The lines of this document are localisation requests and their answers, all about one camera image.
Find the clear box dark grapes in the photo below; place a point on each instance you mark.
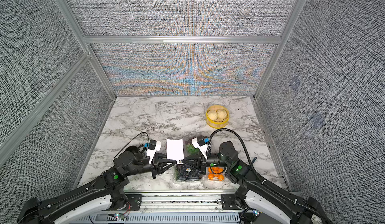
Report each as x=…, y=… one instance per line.
x=178, y=177

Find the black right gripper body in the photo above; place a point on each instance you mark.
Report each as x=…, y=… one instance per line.
x=204, y=169

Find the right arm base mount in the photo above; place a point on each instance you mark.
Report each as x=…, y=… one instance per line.
x=228, y=202

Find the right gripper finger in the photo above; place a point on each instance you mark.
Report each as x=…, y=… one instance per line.
x=192, y=159
x=183, y=169

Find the grey perforated cable tray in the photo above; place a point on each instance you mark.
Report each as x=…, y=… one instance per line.
x=161, y=218

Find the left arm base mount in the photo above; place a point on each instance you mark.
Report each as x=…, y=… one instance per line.
x=133, y=202

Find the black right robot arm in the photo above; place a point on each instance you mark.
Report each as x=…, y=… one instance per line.
x=256, y=192

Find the left steamed bun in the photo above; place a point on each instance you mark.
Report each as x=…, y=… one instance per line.
x=212, y=115

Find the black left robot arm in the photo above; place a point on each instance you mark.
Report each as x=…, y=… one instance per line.
x=105, y=193

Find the steamed bun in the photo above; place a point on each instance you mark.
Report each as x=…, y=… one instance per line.
x=212, y=115
x=222, y=114

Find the clear box orange kumquats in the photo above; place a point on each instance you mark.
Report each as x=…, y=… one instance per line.
x=215, y=173

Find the right steamed bun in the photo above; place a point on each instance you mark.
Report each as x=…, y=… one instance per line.
x=222, y=114

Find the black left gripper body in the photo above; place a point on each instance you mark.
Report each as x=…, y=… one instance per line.
x=153, y=167

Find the clear box mixed grapes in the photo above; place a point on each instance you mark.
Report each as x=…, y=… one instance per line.
x=188, y=148

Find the white sticker sheet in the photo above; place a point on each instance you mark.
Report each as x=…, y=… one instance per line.
x=175, y=150

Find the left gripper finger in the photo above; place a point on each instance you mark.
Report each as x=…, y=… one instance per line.
x=162, y=158
x=164, y=167

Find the yellow bamboo steamer basket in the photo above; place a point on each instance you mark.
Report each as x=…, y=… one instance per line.
x=218, y=123

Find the aluminium front rail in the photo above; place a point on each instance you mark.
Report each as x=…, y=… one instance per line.
x=191, y=202

